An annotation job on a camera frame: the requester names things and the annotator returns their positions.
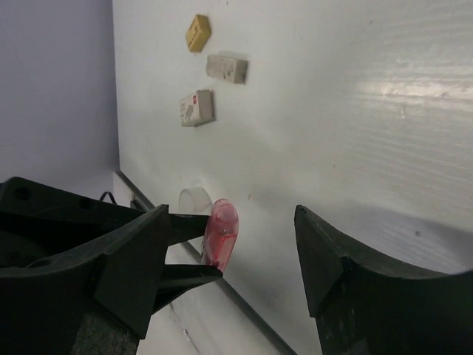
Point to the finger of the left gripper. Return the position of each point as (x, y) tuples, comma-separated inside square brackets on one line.
[(183, 227), (175, 280)]

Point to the yellow eraser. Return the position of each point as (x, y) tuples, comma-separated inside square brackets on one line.
[(198, 33)]

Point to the white staples box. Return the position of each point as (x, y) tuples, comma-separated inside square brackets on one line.
[(197, 108)]

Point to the pink correction tape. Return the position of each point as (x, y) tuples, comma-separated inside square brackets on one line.
[(220, 235)]

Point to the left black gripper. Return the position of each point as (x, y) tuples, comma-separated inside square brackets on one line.
[(39, 221)]

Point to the grey white eraser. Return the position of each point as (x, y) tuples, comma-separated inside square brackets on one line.
[(226, 68)]

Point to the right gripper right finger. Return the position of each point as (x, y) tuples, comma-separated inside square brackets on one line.
[(366, 302)]

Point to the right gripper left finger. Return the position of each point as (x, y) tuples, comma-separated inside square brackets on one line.
[(96, 298)]

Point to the clear tape roll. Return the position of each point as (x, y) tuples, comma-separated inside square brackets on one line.
[(194, 200)]

